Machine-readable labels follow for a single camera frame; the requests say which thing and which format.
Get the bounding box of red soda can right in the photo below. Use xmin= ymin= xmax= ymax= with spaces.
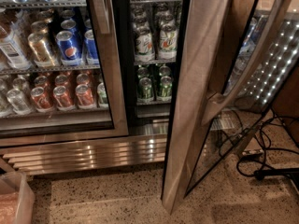
xmin=76 ymin=84 xmax=95 ymax=108

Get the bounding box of red soda can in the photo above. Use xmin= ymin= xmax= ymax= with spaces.
xmin=53 ymin=86 xmax=75 ymax=111
xmin=76 ymin=84 xmax=95 ymax=108
xmin=31 ymin=87 xmax=54 ymax=113

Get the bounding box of silver can lower left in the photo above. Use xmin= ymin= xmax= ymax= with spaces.
xmin=7 ymin=89 xmax=33 ymax=115

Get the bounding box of stainless fridge bottom grille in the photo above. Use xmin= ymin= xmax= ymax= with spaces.
xmin=0 ymin=126 xmax=263 ymax=176

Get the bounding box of white green can far left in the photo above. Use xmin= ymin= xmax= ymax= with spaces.
xmin=135 ymin=26 xmax=154 ymax=62

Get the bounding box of clear plastic storage bin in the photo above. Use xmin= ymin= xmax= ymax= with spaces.
xmin=0 ymin=172 xmax=35 ymax=224

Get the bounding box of gold soda can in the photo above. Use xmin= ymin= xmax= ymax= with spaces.
xmin=28 ymin=33 xmax=59 ymax=68

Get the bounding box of red soda can left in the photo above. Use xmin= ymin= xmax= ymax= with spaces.
xmin=31 ymin=87 xmax=54 ymax=113

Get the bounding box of blue Pepsi can front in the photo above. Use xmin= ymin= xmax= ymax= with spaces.
xmin=56 ymin=30 xmax=82 ymax=66

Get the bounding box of blue Pepsi can edge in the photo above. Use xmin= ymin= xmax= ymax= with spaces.
xmin=84 ymin=30 xmax=99 ymax=64

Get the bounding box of clear labelled bottle left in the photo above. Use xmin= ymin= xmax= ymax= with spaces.
xmin=0 ymin=22 xmax=31 ymax=70

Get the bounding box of green soda can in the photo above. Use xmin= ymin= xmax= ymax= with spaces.
xmin=158 ymin=76 xmax=172 ymax=101

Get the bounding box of red soda can middle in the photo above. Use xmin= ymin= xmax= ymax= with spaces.
xmin=53 ymin=86 xmax=75 ymax=111

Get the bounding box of black power cable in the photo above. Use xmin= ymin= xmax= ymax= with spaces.
xmin=218 ymin=109 xmax=299 ymax=181

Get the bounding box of glass fridge door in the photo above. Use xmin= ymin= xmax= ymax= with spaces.
xmin=0 ymin=0 xmax=126 ymax=143
xmin=162 ymin=0 xmax=298 ymax=213

